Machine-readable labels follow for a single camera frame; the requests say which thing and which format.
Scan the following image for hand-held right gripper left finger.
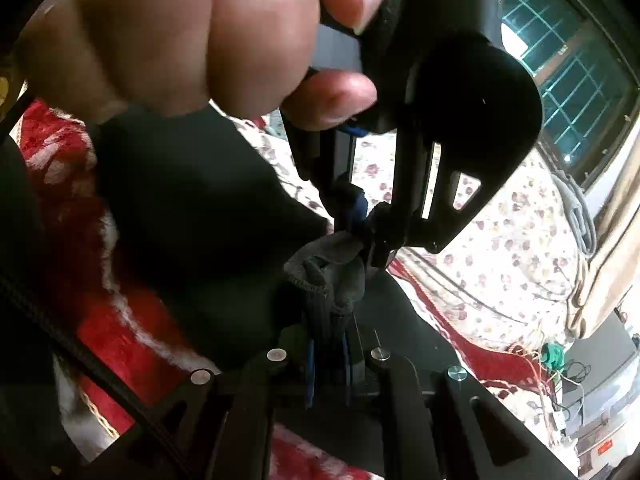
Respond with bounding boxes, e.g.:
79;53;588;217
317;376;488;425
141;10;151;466
115;330;317;480

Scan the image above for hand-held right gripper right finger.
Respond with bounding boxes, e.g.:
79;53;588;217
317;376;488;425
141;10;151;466
340;330;576;480

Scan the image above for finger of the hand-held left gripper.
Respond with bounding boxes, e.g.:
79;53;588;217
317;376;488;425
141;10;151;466
282;125;362;233
361;131;507;267

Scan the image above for black pants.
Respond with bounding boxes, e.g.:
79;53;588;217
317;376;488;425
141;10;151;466
0;107;463;480

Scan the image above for person's left hand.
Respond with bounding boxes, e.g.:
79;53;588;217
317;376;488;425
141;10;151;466
20;0;437;132

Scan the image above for barred window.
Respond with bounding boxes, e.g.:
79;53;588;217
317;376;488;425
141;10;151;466
500;0;640;188

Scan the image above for floral bed sheet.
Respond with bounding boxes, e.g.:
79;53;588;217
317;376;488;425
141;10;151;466
210;105;587;357

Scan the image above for grey hanging cloth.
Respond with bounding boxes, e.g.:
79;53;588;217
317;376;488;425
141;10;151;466
550;169;599;262

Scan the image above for green bundle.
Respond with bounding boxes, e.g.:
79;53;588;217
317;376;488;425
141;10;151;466
542;342;566;372

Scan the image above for beige curtain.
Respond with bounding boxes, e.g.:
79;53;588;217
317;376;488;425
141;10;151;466
565;125;640;347

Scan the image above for red and white blanket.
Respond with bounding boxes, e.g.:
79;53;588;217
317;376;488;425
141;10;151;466
17;100;543;480

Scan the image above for grey cabinet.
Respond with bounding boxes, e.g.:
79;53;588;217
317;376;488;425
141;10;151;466
560;310;640;478

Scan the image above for white cable tangle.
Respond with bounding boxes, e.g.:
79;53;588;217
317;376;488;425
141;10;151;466
536;355;577;453

